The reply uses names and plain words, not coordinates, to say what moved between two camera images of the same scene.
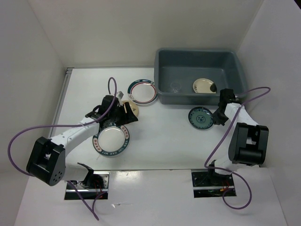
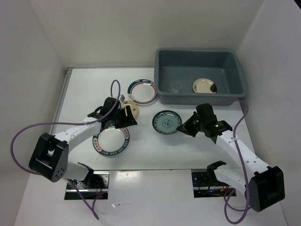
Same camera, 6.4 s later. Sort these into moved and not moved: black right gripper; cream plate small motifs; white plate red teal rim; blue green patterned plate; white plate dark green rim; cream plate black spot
Moved: black right gripper; blue green patterned plate
Not moved: cream plate small motifs; white plate red teal rim; white plate dark green rim; cream plate black spot
